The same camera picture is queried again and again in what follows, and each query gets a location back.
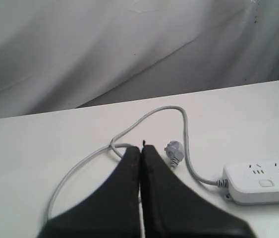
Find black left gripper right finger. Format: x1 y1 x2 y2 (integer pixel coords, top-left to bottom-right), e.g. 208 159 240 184
140 145 253 238

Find white five-socket power strip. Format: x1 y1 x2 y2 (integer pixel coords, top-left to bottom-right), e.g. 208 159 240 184
223 161 279 205

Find grey backdrop cloth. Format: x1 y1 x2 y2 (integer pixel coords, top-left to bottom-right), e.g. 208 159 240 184
0 0 279 118

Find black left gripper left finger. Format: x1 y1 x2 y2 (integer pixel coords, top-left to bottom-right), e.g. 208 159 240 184
38 146 141 238

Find grey power cord with plug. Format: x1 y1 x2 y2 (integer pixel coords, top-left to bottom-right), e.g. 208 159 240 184
44 106 229 224

